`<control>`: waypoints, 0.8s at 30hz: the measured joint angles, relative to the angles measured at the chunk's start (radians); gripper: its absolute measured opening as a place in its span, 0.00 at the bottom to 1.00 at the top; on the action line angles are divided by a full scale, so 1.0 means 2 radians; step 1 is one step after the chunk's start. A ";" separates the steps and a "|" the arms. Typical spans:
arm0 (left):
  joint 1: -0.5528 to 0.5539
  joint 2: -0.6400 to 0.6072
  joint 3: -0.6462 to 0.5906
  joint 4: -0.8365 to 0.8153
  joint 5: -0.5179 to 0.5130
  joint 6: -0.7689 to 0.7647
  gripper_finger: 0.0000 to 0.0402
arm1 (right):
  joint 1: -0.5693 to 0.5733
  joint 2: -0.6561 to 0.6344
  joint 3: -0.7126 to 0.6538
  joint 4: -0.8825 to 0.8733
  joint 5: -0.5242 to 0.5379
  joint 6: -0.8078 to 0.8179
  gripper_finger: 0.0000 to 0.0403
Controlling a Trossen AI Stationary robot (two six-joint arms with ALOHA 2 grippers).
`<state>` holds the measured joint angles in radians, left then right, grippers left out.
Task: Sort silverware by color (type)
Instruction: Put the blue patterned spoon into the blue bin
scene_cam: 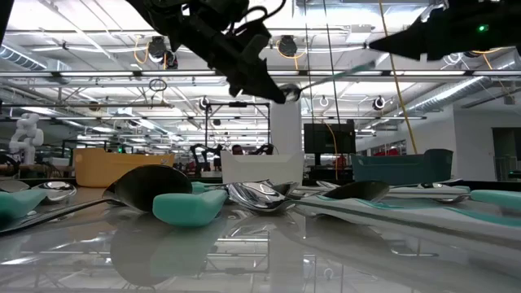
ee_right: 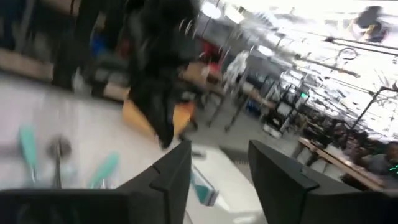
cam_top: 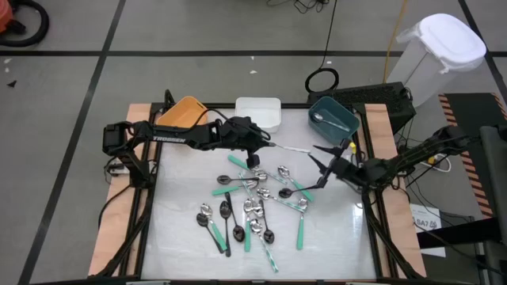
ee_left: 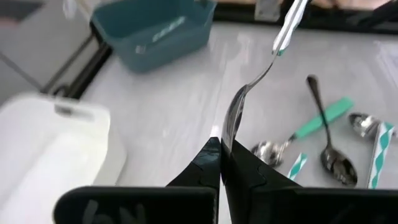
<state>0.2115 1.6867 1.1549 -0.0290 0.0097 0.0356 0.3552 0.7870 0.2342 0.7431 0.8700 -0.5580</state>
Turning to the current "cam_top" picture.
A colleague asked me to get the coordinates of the hazard striped floor mat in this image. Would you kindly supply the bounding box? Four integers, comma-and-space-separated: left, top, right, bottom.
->
437, 92, 507, 219

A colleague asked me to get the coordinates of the white power cable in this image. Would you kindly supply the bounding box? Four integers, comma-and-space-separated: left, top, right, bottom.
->
427, 153, 452, 173

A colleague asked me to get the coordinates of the white paper label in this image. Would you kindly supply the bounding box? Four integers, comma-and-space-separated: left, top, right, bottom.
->
410, 203, 448, 258

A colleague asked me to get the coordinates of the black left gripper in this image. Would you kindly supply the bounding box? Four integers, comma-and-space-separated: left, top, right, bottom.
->
220, 116, 277, 169

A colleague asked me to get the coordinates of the orange plastic bin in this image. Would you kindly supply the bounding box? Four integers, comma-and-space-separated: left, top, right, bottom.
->
156, 95, 209, 130

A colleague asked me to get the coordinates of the black cable bundle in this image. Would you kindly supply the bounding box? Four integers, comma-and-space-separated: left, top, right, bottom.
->
265, 0, 330, 13

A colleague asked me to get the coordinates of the dark grey equipment stand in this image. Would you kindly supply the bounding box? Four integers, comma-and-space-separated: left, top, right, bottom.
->
415, 124, 507, 285

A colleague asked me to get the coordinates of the white plastic bin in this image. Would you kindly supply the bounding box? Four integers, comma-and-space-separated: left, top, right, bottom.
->
234, 97, 282, 134

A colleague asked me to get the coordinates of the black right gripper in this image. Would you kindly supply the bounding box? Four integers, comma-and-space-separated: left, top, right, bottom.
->
307, 138, 360, 191

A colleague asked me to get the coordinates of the black vacuum hose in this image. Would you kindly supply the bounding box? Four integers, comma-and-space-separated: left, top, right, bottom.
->
0, 0, 51, 48

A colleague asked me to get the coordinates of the black hanging cable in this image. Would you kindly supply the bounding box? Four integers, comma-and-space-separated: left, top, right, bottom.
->
303, 0, 341, 94

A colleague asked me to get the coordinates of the light wooden side board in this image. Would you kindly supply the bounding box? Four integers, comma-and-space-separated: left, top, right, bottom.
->
87, 103, 159, 277
364, 103, 428, 278

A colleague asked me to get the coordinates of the orange vacuum cleaner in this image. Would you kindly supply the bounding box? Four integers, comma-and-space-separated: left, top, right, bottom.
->
0, 0, 13, 33

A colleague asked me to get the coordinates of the teal plastic bin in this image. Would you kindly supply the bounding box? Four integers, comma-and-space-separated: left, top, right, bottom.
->
307, 96, 360, 146

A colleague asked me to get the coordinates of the yellow hanging cable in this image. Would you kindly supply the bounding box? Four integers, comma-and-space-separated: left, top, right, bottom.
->
382, 0, 410, 84

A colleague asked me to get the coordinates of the black perforated computer case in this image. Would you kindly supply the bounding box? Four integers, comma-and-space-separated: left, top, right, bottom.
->
307, 82, 417, 135

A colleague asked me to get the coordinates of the white power adapter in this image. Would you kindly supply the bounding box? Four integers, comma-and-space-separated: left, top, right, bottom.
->
105, 160, 128, 177

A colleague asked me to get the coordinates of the white lidded trash can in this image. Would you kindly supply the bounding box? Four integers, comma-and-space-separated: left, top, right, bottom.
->
386, 13, 488, 108

